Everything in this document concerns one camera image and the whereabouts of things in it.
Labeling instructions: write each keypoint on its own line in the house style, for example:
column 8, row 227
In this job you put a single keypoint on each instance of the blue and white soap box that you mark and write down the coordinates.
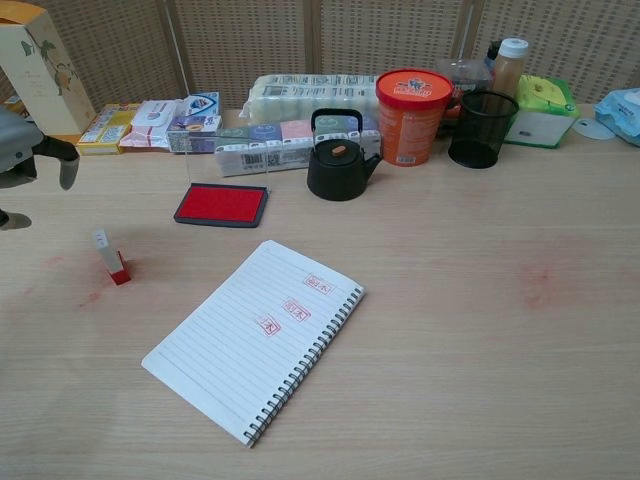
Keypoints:
column 202, row 105

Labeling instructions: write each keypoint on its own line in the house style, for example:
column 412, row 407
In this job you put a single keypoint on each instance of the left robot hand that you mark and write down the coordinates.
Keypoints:
column 17, row 145

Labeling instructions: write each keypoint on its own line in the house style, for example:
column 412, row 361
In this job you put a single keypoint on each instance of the purple small box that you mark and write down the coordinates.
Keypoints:
column 192, row 132

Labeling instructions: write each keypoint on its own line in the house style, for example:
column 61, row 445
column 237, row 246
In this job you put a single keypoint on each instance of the green tissue pack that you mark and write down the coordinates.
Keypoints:
column 542, row 110

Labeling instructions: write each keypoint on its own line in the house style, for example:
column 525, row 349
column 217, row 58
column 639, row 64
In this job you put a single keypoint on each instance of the brown bottle white cap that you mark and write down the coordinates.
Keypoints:
column 509, row 67

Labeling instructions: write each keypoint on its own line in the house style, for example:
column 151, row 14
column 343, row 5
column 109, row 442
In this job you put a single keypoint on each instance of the light blue wet wipes pack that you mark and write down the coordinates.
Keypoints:
column 622, row 112

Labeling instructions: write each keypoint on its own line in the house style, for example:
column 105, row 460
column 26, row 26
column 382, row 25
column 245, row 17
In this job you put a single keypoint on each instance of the red ink pad clear lid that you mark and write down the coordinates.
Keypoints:
column 220, row 204

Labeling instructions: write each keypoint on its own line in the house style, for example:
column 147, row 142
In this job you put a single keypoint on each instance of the white round plastic lid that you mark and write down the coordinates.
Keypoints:
column 592, row 129

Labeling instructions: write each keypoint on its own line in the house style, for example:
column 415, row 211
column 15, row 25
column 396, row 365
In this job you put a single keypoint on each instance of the white red stamp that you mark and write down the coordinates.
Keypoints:
column 112, row 255

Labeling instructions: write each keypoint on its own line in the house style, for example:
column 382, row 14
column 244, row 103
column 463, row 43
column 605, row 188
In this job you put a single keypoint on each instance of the orange instant noodle cup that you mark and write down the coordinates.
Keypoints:
column 410, row 120

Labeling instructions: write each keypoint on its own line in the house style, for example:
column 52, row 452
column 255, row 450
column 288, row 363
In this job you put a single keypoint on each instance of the pink wet wipes pack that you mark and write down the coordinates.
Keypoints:
column 150, row 122

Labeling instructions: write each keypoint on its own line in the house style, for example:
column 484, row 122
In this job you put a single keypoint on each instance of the dark bottle black cap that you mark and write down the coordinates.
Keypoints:
column 492, row 55

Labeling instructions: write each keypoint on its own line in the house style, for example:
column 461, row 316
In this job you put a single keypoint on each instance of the multicolour pocket tissue row pack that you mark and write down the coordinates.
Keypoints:
column 295, row 135

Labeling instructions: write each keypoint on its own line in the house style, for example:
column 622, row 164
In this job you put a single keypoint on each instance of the black teapot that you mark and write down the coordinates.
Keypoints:
column 335, row 175

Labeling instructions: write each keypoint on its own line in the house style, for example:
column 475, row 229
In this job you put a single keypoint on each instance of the black mesh pen holder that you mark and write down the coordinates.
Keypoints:
column 480, row 135

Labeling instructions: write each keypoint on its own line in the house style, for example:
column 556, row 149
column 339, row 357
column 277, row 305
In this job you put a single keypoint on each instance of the large clear tissue pack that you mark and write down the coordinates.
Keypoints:
column 300, row 95

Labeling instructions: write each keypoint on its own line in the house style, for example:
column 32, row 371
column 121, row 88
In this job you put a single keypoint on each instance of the white spiral notebook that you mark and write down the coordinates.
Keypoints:
column 240, row 350

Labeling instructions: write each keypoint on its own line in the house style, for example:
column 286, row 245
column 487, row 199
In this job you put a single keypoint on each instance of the tall cream gift box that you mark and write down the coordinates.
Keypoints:
column 35, row 75

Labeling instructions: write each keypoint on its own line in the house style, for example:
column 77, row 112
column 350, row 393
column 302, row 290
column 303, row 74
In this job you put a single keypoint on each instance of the woven folding screen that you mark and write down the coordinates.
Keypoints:
column 250, row 40

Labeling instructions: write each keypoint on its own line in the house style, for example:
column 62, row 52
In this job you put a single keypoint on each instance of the gold foil pack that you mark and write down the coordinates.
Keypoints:
column 12, row 106

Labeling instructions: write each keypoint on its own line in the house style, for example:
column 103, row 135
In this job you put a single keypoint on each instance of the clear plastic food container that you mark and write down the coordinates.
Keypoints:
column 462, row 72

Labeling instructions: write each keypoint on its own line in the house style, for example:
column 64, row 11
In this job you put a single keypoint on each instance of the yellow flat box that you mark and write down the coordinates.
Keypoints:
column 107, row 130

